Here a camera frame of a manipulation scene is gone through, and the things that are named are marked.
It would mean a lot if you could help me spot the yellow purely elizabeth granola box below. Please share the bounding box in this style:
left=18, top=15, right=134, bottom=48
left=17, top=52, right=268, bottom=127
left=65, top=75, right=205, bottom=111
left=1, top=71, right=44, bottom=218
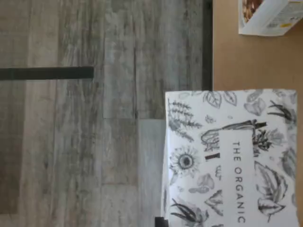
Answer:
left=238, top=0, right=303, bottom=37

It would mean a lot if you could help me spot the white box yellow strip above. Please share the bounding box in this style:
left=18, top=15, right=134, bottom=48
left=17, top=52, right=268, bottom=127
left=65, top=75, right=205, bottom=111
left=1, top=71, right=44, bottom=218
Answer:
left=163, top=89, right=299, bottom=227

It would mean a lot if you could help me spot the black floor tape strip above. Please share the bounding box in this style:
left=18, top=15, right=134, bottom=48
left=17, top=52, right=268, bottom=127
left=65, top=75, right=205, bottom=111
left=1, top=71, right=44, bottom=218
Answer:
left=0, top=67, right=95, bottom=80

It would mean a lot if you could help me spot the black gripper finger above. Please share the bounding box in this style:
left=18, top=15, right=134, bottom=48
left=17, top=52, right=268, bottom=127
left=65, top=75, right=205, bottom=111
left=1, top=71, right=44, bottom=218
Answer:
left=155, top=216, right=169, bottom=227

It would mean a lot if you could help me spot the wooden shelf board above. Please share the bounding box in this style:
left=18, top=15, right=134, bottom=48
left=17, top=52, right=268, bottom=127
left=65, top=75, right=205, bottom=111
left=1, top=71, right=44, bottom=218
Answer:
left=212, top=0, right=303, bottom=92

